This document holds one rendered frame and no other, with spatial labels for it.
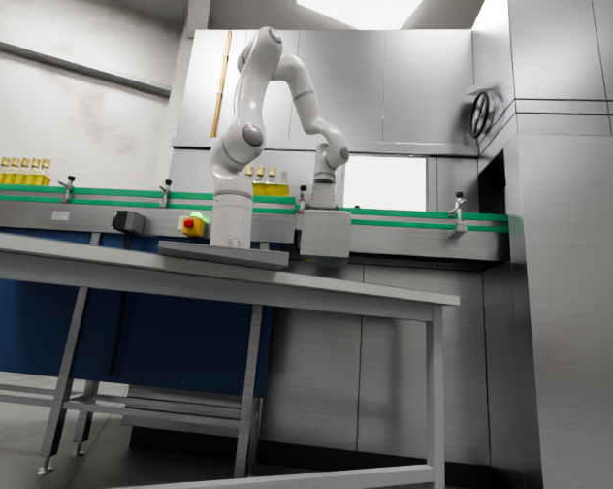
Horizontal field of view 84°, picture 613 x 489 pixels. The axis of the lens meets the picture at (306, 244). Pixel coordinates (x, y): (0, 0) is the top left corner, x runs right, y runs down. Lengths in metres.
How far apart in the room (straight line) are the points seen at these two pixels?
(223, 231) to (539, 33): 1.58
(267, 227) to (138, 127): 3.25
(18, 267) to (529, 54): 1.93
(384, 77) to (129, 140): 3.08
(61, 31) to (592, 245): 5.08
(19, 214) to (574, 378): 2.27
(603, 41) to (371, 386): 1.76
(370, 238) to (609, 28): 1.33
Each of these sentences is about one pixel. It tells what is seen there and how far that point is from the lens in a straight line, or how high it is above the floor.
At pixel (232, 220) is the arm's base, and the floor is 0.88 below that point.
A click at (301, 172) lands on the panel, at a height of 1.37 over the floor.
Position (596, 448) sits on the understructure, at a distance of 1.55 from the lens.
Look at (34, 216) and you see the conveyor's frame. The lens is 1.93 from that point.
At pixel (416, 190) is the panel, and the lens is 1.80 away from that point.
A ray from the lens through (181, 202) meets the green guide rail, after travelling 1.60.
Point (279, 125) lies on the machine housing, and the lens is 1.99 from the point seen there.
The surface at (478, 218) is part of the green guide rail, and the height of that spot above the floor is 1.11.
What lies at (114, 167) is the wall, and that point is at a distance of 4.31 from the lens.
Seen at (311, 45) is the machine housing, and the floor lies 2.19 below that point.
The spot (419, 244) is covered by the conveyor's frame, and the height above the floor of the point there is 0.97.
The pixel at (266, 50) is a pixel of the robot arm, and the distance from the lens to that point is 1.30.
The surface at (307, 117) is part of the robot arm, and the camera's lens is 1.37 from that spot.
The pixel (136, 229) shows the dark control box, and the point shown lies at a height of 0.93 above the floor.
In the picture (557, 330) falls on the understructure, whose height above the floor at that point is 0.66.
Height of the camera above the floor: 0.60
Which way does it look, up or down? 14 degrees up
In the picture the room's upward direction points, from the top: 5 degrees clockwise
